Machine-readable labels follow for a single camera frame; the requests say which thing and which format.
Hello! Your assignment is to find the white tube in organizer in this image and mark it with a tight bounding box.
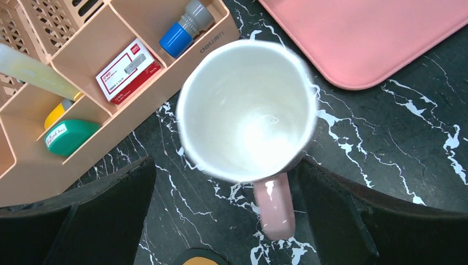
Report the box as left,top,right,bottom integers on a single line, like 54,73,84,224
1,44,82,101

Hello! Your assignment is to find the orange desk file organizer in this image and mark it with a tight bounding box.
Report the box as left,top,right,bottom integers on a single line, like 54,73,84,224
1,1,240,206

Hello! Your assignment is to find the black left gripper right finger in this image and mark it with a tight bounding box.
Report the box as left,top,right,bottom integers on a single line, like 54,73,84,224
296,159,467,264

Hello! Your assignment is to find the blue grey bottle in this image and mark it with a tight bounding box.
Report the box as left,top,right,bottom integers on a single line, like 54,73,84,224
159,0,215,58

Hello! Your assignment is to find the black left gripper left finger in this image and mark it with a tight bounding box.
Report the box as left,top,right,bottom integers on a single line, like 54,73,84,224
1,156,156,264

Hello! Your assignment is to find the pink tray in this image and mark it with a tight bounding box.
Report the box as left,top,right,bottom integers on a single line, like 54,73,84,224
262,0,467,91

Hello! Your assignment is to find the orange coaster with black logo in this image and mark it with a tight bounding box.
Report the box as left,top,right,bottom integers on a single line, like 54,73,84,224
173,248,229,265

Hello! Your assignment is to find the green tape roll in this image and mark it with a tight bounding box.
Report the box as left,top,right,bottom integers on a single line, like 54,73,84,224
44,119,100,157

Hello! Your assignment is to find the red white card box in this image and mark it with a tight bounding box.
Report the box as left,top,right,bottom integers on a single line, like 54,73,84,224
95,39,162,104

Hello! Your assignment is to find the yellow item in organizer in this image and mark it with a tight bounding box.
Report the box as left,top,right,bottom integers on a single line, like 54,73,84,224
44,92,83,130

